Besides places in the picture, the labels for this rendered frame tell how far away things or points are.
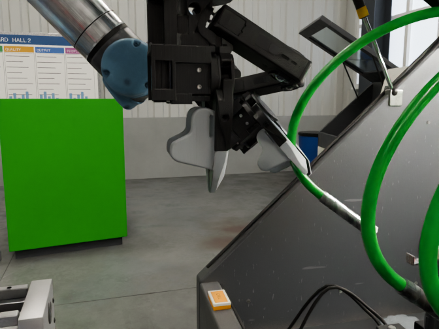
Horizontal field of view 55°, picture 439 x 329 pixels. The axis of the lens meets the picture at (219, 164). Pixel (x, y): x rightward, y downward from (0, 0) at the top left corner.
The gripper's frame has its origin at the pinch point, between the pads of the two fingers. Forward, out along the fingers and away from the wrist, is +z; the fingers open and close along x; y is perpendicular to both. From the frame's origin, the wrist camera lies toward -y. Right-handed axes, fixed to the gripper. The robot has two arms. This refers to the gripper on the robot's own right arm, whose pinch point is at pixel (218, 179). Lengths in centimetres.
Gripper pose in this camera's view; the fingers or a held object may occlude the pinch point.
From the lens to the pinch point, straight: 46.0
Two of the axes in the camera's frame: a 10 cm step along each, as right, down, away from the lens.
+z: 0.0, 9.9, 1.6
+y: -9.8, 0.3, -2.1
